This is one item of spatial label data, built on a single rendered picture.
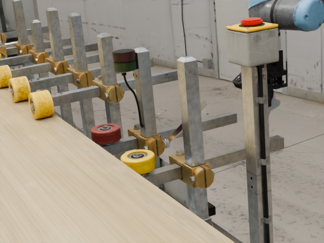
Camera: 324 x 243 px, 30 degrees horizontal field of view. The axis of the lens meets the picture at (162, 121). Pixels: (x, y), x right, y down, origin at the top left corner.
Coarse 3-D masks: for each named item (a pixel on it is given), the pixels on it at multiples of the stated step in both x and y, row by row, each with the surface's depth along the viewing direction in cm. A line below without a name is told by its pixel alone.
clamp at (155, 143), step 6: (132, 132) 170; (138, 132) 169; (138, 138) 167; (144, 138) 164; (150, 138) 163; (156, 138) 163; (138, 144) 168; (144, 144) 164; (150, 144) 162; (156, 144) 163; (162, 144) 163; (150, 150) 162; (156, 150) 163; (162, 150) 164; (156, 156) 164
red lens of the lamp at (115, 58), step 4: (112, 52) 157; (132, 52) 155; (112, 56) 157; (116, 56) 155; (120, 56) 154; (124, 56) 154; (128, 56) 154; (132, 56) 155; (116, 60) 155; (120, 60) 155; (124, 60) 154; (128, 60) 155; (132, 60) 155
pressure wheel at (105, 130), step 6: (96, 126) 166; (102, 126) 166; (108, 126) 165; (114, 126) 164; (96, 132) 161; (102, 132) 160; (108, 132) 160; (114, 132) 161; (120, 132) 164; (96, 138) 161; (102, 138) 161; (108, 138) 161; (114, 138) 162; (120, 138) 164; (102, 144) 161; (108, 144) 164
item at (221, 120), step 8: (232, 112) 182; (208, 120) 177; (216, 120) 178; (224, 120) 180; (232, 120) 181; (168, 128) 173; (176, 128) 173; (208, 128) 178; (168, 136) 172; (176, 136) 173; (112, 144) 164; (120, 144) 165; (128, 144) 167; (136, 144) 168; (112, 152) 165; (120, 152) 166
